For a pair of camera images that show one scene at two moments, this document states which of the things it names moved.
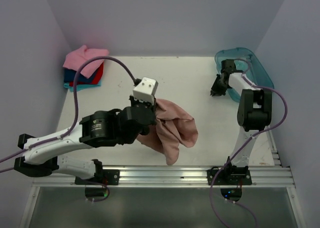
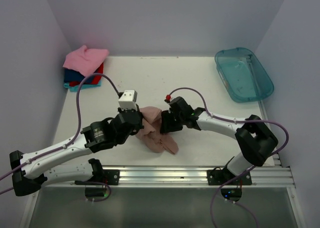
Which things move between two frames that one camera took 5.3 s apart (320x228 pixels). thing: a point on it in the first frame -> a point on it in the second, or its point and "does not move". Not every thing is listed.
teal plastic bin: (253, 69) does not move
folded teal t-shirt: (80, 87) does not move
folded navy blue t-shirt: (69, 76) does not move
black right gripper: (215, 91) -> (166, 125)
